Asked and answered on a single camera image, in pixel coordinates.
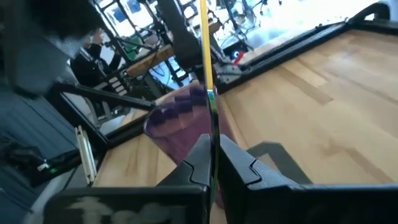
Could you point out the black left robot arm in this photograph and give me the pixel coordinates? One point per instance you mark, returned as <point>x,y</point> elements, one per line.
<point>183,43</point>

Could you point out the wooden background table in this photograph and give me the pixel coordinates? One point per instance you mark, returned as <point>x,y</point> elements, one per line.
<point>149,62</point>

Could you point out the purple faceted plastic tumbler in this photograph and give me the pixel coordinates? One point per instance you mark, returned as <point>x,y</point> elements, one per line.
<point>177,124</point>

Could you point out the black aluminium table frame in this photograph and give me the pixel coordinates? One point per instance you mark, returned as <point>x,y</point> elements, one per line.
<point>295,51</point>

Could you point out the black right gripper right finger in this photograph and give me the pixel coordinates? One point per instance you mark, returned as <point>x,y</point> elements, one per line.
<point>242,186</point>

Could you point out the seated person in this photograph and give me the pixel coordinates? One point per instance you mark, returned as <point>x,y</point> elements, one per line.
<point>90,70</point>

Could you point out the white plastic strip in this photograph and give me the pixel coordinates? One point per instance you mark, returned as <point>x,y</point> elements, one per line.
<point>85,155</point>

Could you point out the wooden chopstick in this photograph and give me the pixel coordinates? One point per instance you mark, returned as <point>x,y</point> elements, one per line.
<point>206,46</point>

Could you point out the black device green light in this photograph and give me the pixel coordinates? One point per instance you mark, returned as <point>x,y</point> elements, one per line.
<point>25,158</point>

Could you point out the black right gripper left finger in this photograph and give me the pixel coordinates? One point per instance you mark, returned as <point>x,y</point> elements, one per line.
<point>192,174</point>

